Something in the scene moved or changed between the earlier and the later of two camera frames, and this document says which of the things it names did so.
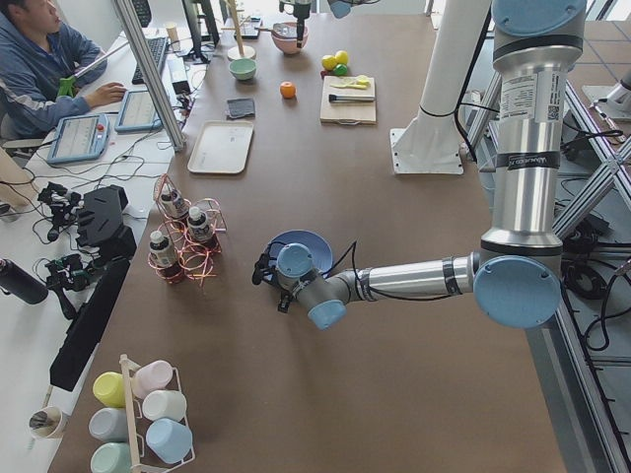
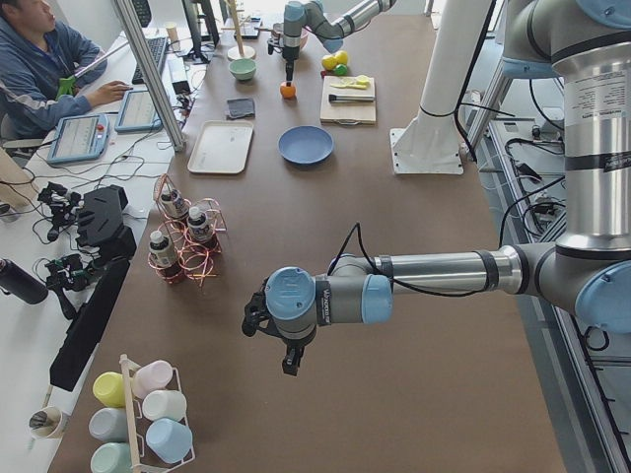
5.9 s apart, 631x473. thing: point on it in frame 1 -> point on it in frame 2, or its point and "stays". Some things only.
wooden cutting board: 357,112 stays
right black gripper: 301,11 -> 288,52
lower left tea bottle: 198,227 stays
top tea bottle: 174,203 stays
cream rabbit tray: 222,147 stays
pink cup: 151,376 stays
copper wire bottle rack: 190,235 stays
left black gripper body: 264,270 -> 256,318
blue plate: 322,257 -> 305,144
